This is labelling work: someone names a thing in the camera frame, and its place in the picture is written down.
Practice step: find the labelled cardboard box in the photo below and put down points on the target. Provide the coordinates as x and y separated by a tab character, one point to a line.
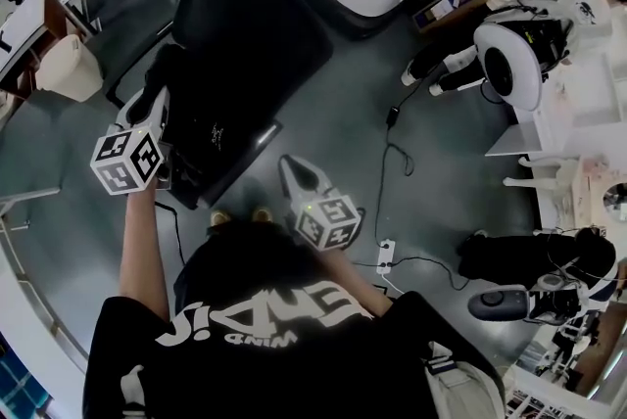
450	6

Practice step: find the person's right forearm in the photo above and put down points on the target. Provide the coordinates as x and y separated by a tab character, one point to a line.
357	285

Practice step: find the blue plastic crate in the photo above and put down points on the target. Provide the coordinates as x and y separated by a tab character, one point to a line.
17	383

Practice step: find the white round wearable device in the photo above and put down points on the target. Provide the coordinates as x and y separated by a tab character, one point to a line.
509	64

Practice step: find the person's right tan shoe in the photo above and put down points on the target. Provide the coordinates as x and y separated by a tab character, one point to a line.
262	215

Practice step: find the person's black printed t-shirt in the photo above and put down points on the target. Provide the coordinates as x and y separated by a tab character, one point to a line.
274	348

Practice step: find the white power strip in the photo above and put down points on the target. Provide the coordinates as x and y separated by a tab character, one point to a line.
386	255

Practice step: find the person's left tan shoe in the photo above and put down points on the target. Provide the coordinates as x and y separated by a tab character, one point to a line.
221	218

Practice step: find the person's tan shoe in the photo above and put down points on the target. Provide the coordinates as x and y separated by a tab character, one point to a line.
221	218
262	215

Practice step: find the black power adapter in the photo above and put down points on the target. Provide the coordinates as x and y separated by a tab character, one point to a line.
392	116

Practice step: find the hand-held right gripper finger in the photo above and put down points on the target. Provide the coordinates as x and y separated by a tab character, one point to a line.
290	189
321	187

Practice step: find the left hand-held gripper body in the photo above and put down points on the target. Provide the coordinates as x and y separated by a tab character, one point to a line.
127	160

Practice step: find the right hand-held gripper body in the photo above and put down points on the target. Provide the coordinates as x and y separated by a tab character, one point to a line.
328	223

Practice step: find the person's left forearm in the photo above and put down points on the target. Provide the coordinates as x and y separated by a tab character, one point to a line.
142	250

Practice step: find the white curved table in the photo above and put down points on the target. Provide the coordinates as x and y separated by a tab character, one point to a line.
24	309

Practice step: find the beige shoulder bag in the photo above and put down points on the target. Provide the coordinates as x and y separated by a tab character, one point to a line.
465	387

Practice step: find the white shelf unit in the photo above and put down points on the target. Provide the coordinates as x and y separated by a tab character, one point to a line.
588	113

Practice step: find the black garment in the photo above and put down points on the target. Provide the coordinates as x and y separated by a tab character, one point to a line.
206	113

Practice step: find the black cylinder stand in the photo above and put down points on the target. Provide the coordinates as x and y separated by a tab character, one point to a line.
4	41

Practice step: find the white waste bin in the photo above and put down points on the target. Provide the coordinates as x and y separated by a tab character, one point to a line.
68	69

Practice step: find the white desk with brown side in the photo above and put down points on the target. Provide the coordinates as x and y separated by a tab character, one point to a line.
22	23

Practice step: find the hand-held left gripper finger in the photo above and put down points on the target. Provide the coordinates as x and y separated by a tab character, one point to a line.
161	113
128	113

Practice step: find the black mesh office chair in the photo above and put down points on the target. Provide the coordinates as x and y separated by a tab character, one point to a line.
255	15

